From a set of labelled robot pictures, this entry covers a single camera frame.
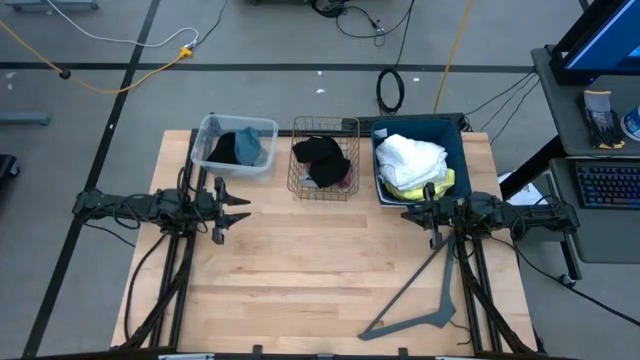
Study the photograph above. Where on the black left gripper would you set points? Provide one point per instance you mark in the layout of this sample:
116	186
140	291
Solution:
219	210

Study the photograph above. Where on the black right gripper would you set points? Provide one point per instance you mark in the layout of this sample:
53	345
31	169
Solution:
450	212

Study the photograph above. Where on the yellow cloth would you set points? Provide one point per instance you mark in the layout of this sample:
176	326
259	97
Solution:
440	186

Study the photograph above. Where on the white towel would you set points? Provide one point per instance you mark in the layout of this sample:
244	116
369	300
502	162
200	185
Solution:
410	160

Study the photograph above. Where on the blue grey cloth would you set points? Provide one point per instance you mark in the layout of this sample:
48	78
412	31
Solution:
247	145

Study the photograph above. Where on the whitish grey cloth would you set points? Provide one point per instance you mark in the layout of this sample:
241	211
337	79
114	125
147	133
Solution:
306	180

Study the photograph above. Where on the black pants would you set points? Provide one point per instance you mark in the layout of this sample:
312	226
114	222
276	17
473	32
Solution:
325	160

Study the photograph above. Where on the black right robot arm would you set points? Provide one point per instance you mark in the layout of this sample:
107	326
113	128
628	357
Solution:
530	217

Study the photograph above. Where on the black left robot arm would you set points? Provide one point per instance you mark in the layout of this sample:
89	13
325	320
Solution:
140	207

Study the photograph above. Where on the black cloth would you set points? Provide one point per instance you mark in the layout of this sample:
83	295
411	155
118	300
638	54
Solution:
224	150

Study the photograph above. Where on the navy white striped fabric bin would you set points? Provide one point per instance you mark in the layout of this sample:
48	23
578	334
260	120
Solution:
457	150

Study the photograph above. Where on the clear plastic bin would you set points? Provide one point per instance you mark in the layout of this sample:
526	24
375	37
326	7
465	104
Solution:
265	130

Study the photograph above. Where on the pale paper tag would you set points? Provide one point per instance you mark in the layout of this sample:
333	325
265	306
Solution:
380	133

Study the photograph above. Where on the white paper sheet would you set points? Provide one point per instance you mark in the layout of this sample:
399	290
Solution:
525	195

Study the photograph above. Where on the grey computer desk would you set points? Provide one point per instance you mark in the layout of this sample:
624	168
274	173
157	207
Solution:
565	110

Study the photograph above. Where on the black keyboard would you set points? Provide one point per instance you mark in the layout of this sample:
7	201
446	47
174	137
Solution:
610	185

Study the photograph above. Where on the black grey work gloves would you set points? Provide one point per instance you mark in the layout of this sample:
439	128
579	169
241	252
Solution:
600	120

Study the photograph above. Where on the white wipes canister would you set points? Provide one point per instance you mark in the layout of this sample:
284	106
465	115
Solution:
632	122

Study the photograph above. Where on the black computer monitor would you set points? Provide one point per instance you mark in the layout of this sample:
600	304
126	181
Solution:
605	40

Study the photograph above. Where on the black aluminium support frame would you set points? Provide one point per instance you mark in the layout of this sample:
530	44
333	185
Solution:
475	290
175	280

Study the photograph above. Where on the grey triangular metal frame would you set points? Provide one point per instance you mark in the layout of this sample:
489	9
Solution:
440	315

